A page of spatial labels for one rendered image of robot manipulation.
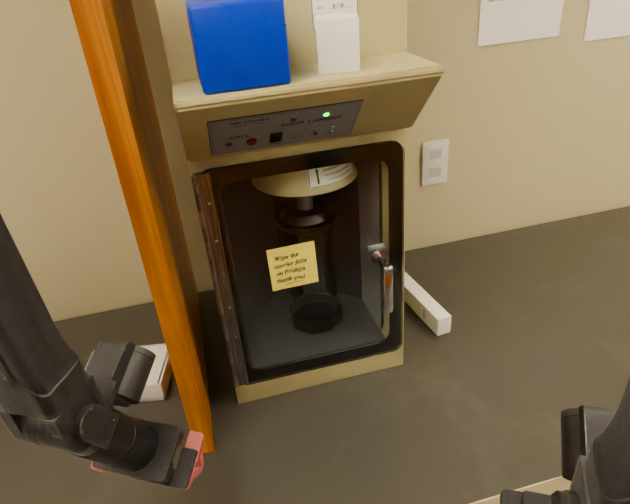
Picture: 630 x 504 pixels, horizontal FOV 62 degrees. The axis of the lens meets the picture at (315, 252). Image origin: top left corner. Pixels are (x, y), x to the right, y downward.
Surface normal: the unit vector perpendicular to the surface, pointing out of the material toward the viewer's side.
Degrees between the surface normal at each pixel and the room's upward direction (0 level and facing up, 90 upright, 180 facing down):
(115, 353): 25
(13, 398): 94
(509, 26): 90
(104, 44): 90
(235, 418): 0
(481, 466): 0
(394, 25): 90
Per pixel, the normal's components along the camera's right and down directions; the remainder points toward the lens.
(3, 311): 0.94, 0.11
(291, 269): 0.24, 0.47
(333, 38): -0.01, 0.50
